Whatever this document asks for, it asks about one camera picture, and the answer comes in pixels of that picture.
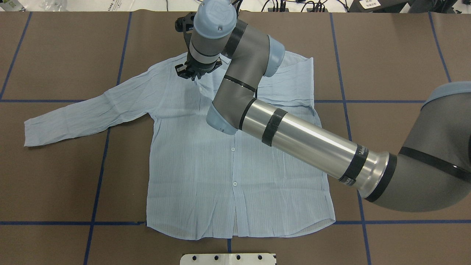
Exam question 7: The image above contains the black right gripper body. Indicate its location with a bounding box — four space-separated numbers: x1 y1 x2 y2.
175 61 222 81

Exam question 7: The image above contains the light blue button-up shirt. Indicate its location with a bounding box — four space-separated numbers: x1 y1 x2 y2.
25 53 336 240

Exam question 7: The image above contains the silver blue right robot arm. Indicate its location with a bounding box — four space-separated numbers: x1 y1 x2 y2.
175 0 471 212

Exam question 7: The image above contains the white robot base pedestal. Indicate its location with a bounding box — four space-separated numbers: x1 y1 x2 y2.
180 253 277 265

